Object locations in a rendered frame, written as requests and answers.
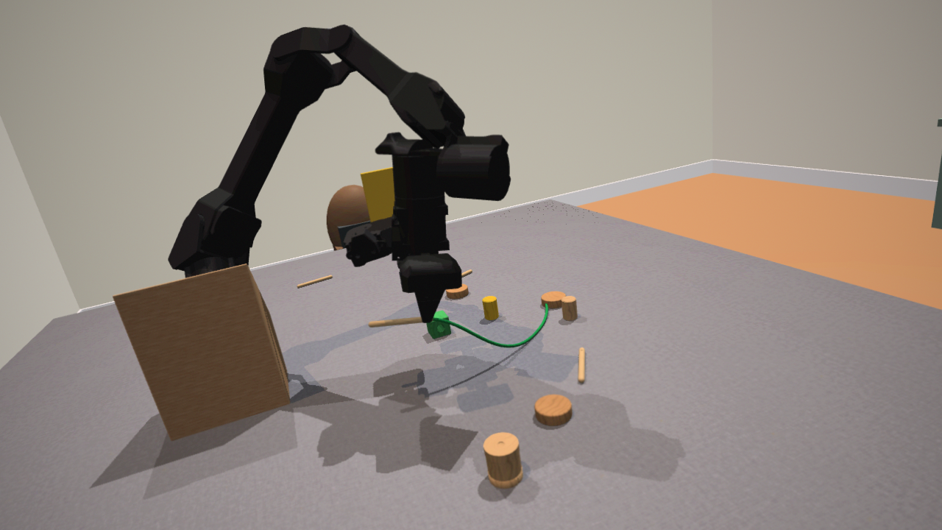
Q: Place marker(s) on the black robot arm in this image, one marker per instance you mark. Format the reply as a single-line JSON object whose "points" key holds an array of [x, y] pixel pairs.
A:
{"points": [[222, 225]]}

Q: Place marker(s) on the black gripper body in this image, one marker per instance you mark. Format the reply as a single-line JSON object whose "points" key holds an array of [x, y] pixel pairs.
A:
{"points": [[423, 234]]}

